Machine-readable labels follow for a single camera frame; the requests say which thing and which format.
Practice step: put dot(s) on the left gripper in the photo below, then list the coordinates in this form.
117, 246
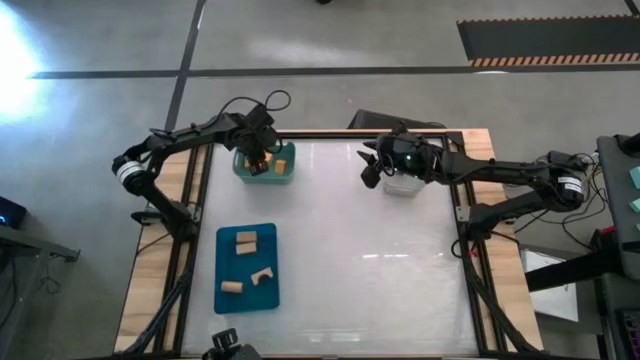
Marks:
252, 137

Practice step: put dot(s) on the black monitor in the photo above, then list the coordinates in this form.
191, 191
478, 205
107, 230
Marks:
380, 120

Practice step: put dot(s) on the natural wood arch block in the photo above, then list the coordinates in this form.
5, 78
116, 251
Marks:
257, 275

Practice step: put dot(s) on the natural wood cylinder block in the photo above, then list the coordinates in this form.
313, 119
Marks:
232, 287

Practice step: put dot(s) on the grey side desk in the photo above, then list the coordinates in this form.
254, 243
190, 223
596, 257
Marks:
620, 225

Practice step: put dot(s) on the natural wood rectangular block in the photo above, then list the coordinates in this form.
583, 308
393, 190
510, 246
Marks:
246, 248
246, 237

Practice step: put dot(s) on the teal plastic bin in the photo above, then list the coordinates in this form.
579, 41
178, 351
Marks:
287, 177

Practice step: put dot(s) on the white paper sheet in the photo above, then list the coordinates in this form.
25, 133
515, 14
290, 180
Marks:
550, 295

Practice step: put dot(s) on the white plastic bin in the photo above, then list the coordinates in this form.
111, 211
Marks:
402, 186

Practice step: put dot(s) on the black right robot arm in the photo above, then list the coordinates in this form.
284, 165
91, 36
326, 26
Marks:
500, 171

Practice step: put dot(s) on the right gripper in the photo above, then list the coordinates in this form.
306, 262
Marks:
407, 157

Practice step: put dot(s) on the black keyboard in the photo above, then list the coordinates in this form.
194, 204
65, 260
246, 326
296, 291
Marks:
630, 335

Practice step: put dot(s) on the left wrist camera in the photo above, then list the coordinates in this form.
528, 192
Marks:
260, 115

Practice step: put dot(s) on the blue plastic bin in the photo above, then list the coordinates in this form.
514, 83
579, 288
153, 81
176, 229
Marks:
245, 300

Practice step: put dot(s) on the black table-level camera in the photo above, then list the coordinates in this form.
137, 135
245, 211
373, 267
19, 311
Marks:
225, 342

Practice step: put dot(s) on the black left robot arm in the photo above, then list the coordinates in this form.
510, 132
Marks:
195, 132

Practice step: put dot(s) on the black electronic device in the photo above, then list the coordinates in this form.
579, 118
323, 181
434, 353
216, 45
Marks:
10, 212

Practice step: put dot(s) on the black hazard-striped floor mat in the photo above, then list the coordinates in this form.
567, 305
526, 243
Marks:
550, 40

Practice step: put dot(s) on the small yellow wood block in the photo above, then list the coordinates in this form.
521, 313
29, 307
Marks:
280, 166

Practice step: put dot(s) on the teal sticky note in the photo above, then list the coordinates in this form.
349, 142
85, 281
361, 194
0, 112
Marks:
636, 177
636, 205

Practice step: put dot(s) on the black aluminium table frame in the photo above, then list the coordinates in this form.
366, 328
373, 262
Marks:
325, 134

